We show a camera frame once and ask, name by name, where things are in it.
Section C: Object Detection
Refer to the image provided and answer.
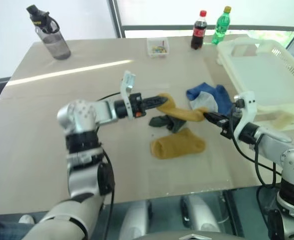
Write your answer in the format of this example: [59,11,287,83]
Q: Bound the cola bottle red cap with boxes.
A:
[190,9,209,50]

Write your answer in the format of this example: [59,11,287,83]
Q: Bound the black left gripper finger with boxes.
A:
[143,94,168,104]
[144,101,167,110]

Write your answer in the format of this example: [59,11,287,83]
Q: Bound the grey water bottle black lid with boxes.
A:
[26,4,72,61]

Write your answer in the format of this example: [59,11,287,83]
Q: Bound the mustard yellow sock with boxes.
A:
[156,92,209,124]
[150,127,207,161]

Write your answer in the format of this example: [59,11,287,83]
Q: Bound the dark green sock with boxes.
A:
[166,116,188,134]
[148,115,174,130]

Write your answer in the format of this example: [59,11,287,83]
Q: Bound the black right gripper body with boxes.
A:
[217,107,240,140]

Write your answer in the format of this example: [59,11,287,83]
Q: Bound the blue sock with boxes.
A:
[211,84,234,117]
[185,81,216,101]

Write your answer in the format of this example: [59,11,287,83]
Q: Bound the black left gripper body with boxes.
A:
[129,92,148,119]

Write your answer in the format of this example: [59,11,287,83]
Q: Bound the dark window frame rail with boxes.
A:
[121,23,294,33]

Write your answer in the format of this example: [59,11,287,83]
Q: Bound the white plastic basket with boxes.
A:
[216,37,294,132]

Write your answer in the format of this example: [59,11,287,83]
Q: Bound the green soda bottle yellow cap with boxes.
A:
[211,5,232,46]

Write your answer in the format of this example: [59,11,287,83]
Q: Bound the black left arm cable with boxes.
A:
[96,91,117,240]

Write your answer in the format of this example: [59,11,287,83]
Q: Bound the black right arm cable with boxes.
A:
[229,103,284,189]

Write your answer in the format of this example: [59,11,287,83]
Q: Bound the small clear box colourful bits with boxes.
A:
[146,37,171,59]

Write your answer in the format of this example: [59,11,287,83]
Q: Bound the blue plaid trousers leg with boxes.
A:
[0,219,36,240]

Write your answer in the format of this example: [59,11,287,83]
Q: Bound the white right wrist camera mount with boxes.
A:
[230,90,258,143]

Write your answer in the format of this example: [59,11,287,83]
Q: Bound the dark window frame post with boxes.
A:
[107,0,128,39]

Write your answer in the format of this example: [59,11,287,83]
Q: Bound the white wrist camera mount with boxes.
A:
[230,90,258,143]
[119,70,138,121]

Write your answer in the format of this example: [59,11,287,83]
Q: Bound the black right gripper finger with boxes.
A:
[202,111,224,122]
[206,116,222,128]

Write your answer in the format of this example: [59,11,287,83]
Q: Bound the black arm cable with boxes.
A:
[96,91,117,240]
[229,103,284,189]

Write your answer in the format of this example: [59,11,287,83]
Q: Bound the light blue cloth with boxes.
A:
[188,90,219,112]

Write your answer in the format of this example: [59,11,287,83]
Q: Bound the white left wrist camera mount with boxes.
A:
[119,70,138,121]

